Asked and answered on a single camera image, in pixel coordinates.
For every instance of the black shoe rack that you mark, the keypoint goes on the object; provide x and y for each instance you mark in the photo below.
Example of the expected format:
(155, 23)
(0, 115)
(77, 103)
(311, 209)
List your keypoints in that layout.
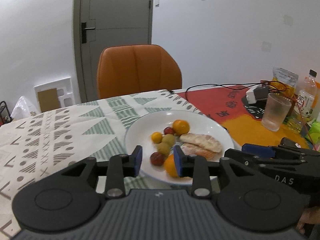
(3, 112)

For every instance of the grey door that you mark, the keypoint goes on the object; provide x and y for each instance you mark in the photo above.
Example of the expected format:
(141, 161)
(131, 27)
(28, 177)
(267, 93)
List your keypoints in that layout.
(112, 30)

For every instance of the medium orange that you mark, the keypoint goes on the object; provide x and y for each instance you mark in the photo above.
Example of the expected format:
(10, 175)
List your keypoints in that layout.
(181, 127)

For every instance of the orange peeled pomelo piece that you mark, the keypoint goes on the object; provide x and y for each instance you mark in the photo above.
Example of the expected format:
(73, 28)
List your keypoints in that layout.
(197, 151)

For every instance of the patterned tablecloth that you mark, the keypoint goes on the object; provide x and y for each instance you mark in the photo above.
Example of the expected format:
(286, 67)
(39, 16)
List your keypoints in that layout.
(62, 130)

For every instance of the green round fruit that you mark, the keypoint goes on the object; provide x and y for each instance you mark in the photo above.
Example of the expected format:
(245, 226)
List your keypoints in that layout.
(164, 147)

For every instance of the white foam packaging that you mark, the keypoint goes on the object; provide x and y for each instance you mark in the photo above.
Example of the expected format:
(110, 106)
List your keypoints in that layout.
(53, 95)

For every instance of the frosted plastic cup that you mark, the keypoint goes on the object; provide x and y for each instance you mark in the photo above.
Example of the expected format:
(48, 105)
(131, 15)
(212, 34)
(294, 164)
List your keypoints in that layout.
(276, 111)

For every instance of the large orange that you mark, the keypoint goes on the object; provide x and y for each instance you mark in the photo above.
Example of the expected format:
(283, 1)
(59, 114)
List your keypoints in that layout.
(171, 168)

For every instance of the red and yellow mat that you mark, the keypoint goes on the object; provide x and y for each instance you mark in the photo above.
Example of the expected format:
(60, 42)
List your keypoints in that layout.
(225, 105)

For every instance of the pale peeled pomelo piece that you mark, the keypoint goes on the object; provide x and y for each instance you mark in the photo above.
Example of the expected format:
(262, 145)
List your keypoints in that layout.
(201, 141)

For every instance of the white plate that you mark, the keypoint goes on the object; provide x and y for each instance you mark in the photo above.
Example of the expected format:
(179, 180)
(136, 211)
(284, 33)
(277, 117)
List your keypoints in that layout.
(212, 127)

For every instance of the person's right hand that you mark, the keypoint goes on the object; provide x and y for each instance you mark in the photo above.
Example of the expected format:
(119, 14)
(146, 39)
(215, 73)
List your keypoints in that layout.
(310, 220)

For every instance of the small yellow fruit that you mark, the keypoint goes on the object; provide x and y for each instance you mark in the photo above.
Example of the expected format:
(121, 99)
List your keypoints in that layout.
(169, 138)

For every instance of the white power adapter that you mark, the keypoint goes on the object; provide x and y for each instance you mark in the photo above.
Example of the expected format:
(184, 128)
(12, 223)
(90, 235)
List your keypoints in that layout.
(257, 93)

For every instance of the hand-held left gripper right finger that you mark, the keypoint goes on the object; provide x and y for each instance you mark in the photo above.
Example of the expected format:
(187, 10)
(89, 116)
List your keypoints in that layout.
(178, 162)

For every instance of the green box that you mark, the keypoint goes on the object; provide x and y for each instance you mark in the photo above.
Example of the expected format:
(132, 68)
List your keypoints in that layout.
(315, 130)

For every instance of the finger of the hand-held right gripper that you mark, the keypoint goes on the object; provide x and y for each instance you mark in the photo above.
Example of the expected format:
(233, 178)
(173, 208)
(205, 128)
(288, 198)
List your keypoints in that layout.
(240, 156)
(257, 150)

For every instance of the white light switch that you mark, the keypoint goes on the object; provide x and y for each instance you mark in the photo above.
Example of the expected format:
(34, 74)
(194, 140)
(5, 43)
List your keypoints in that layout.
(157, 2)

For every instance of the small tangerine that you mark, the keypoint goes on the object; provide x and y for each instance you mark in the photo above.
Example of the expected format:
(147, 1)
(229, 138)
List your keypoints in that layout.
(156, 137)

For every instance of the small red fruit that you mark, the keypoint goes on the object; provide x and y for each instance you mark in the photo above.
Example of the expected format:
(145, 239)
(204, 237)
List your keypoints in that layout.
(168, 130)

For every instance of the orange leather chair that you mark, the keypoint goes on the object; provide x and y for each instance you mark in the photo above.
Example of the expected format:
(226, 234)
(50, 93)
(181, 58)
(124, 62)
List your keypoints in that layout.
(137, 72)

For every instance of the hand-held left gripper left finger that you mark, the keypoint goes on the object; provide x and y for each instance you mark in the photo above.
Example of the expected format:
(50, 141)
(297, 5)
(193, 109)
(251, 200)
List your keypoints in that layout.
(138, 160)

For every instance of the clear plastic bag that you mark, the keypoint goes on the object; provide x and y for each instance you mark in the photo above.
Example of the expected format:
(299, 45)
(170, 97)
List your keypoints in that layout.
(21, 108)

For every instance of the clear drink bottle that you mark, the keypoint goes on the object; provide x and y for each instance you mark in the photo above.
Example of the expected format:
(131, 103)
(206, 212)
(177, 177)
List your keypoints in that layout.
(307, 92)

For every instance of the dark red plum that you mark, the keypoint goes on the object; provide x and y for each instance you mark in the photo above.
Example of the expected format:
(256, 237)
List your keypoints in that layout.
(157, 158)

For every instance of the yellow snack bag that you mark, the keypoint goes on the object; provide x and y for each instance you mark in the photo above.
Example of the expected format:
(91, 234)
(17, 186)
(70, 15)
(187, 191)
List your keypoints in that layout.
(285, 80)

